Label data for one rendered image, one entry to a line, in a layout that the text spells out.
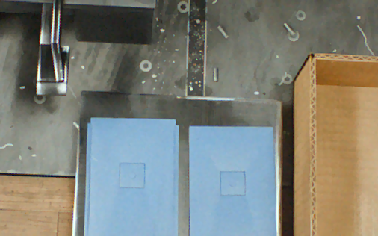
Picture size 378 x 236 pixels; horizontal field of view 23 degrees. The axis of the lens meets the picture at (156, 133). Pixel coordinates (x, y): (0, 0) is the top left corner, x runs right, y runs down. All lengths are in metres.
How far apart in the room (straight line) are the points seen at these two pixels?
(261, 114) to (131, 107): 0.11
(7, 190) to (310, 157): 0.25
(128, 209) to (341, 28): 0.25
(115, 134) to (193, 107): 0.07
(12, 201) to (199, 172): 0.16
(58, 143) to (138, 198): 0.09
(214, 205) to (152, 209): 0.05
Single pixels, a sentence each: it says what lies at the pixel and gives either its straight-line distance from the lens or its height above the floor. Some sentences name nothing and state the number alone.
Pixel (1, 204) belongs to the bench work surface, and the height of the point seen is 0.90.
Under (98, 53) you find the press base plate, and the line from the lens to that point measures 0.80.
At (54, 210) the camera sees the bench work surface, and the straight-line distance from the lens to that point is 0.77.
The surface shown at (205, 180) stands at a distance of 0.75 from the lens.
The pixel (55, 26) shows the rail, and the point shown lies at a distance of 0.72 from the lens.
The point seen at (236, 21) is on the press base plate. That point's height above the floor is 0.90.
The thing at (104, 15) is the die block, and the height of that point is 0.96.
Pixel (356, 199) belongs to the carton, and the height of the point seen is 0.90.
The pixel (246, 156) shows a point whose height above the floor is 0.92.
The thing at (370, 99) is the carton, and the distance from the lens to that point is 0.82.
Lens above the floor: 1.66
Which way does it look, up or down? 75 degrees down
